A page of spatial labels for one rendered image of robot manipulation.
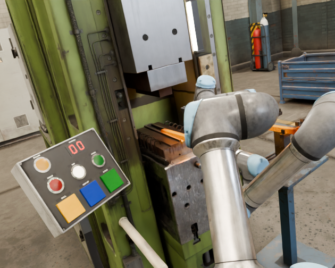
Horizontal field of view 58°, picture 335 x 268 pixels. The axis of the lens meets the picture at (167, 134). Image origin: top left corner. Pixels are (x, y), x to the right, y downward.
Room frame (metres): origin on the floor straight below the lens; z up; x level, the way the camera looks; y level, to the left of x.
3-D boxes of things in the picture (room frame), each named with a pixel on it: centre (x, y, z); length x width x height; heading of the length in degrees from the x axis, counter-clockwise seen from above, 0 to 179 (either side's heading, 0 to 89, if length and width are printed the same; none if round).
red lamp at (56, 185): (0.96, 0.41, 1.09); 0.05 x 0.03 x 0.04; 116
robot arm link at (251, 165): (1.00, -0.28, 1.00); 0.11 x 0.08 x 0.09; 26
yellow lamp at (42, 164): (0.98, 0.45, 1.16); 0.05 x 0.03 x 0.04; 116
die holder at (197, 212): (1.63, -0.01, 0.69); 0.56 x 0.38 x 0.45; 26
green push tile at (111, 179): (1.08, 0.25, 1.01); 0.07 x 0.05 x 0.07; 141
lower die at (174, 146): (1.60, 0.04, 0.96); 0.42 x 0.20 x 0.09; 26
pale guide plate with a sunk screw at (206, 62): (1.66, -0.28, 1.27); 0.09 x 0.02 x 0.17; 116
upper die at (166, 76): (1.60, 0.04, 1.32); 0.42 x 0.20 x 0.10; 26
